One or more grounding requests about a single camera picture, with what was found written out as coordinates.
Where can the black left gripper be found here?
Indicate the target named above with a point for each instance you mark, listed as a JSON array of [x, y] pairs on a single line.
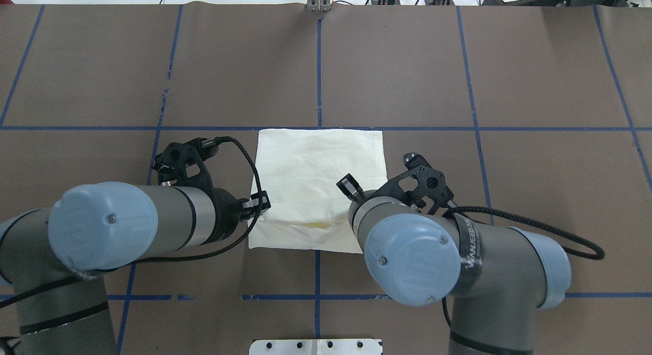
[[224, 214]]

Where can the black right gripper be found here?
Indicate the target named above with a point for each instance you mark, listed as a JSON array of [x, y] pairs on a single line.
[[352, 189]]

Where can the cream long-sleeve cat shirt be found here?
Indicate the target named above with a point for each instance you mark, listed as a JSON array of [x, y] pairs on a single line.
[[299, 170]]

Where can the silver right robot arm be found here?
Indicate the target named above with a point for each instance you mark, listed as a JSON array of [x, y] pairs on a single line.
[[498, 277]]

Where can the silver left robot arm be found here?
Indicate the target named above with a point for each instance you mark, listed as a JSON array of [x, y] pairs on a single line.
[[55, 257]]

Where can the white mounting plate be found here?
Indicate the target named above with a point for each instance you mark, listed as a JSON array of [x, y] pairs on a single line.
[[317, 346]]

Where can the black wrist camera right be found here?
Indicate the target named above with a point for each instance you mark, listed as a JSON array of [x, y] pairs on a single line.
[[420, 181]]

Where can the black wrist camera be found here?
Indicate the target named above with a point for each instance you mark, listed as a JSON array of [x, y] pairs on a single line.
[[420, 181], [183, 164]]

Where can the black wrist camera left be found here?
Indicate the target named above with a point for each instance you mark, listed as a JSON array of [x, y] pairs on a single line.
[[183, 164]]

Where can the aluminium frame post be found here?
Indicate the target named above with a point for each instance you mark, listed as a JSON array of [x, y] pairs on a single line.
[[319, 5]]

